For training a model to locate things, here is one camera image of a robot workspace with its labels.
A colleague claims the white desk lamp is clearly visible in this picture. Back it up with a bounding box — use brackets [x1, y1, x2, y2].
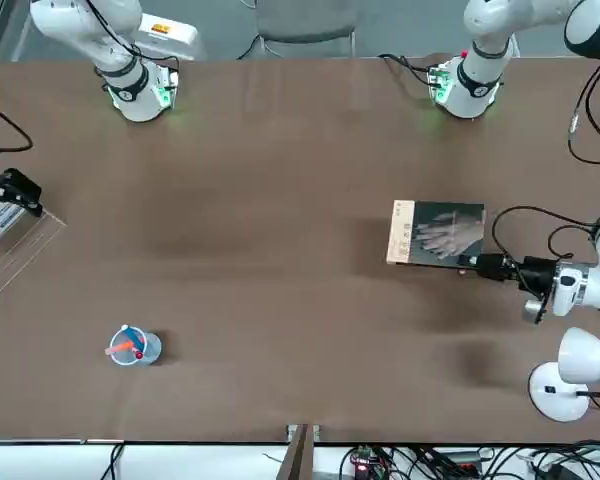
[528, 326, 600, 424]

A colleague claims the blue marker pen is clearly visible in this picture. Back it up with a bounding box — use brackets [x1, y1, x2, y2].
[121, 324, 149, 352]

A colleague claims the clear acrylic storage rack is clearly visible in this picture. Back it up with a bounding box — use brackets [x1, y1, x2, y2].
[0, 212, 70, 314]

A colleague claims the orange marker pen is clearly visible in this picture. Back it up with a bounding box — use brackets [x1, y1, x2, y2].
[104, 339, 137, 357]

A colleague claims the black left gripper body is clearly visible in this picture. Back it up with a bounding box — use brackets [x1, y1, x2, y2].
[479, 253, 560, 301]

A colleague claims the white box yellow label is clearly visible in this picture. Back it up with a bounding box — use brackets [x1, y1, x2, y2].
[138, 12, 202, 60]

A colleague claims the grey chair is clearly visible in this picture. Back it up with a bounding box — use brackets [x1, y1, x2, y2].
[253, 0, 357, 57]

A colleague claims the small electronics board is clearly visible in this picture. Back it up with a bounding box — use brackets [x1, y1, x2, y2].
[347, 444, 381, 474]

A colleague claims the white book with print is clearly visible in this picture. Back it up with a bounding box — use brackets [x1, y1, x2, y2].
[0, 199, 27, 257]

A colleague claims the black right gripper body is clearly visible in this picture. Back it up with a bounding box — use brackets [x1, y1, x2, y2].
[0, 168, 44, 218]

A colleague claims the book with hands cover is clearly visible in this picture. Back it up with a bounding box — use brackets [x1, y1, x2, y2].
[385, 198, 487, 272]

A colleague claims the clear plastic pen cup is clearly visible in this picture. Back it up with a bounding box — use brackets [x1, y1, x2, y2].
[103, 323, 164, 369]

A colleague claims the aluminium divider post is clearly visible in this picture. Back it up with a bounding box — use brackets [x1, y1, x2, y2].
[281, 423, 322, 480]

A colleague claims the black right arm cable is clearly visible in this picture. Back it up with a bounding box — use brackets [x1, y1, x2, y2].
[0, 97, 35, 154]

